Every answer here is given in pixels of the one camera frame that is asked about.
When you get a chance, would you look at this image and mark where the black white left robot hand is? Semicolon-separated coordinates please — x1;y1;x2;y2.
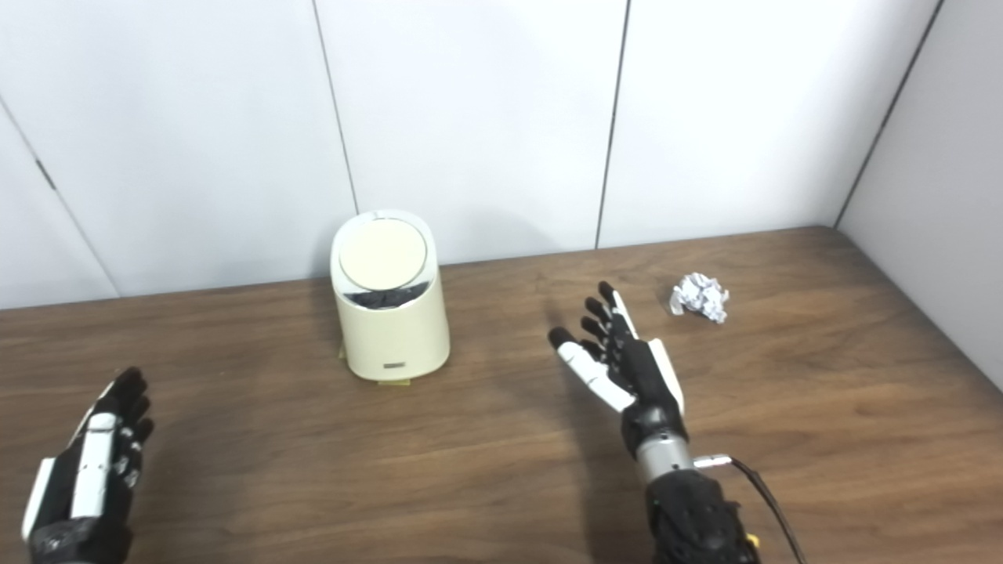
21;367;155;564

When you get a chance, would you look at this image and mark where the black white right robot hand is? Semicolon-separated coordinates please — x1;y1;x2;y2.
547;281;690;459

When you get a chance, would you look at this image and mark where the white paper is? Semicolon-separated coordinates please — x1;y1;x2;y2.
669;272;730;324

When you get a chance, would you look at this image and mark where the cream round bin lid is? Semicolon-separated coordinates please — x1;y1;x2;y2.
339;218;429;291

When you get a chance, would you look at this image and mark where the cream-colored bin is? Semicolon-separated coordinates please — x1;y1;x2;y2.
330;209;452;383

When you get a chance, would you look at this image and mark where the black bin liner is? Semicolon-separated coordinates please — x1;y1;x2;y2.
345;282;430;309

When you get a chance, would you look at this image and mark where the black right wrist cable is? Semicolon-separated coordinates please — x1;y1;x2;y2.
693;454;808;564

